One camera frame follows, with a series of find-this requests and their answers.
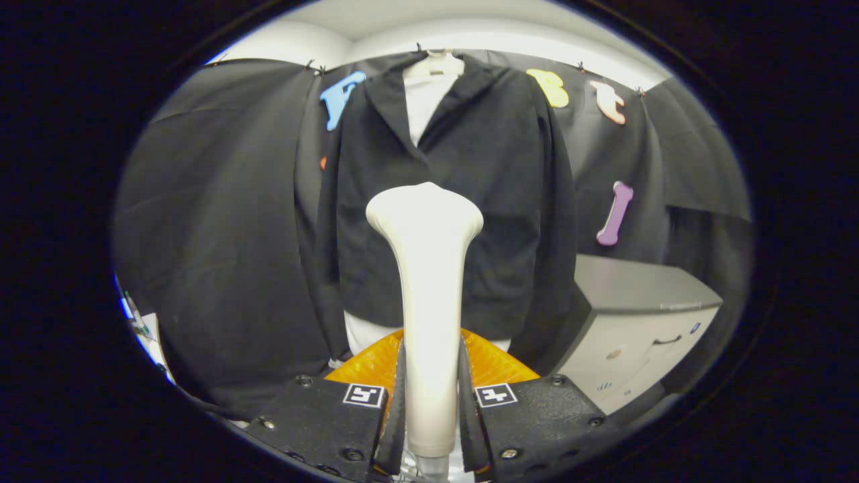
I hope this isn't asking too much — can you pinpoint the grey cabinet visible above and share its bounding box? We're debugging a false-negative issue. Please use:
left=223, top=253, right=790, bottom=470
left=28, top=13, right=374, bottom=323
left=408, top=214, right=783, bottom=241
left=550, top=254, right=724, bottom=415

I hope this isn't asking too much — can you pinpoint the black suit jacket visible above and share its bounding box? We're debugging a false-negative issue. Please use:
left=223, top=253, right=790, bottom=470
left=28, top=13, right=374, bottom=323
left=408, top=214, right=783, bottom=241
left=315, top=52, right=579, bottom=376

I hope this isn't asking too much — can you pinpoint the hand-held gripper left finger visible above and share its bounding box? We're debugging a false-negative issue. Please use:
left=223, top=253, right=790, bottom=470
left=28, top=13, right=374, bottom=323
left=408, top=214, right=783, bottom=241
left=245, top=329, right=407, bottom=480

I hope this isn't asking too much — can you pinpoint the black backdrop cloth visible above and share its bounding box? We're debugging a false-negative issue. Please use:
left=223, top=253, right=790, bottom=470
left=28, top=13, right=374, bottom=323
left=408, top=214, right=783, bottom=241
left=111, top=48, right=752, bottom=420

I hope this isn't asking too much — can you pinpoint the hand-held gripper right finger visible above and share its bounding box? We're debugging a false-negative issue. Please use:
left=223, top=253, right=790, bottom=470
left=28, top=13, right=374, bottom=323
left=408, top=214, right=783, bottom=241
left=458, top=329, right=608, bottom=480

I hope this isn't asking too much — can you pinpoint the white garment steamer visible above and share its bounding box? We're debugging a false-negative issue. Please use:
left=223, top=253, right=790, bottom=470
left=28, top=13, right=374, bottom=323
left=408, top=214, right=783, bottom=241
left=366, top=182, right=484, bottom=483

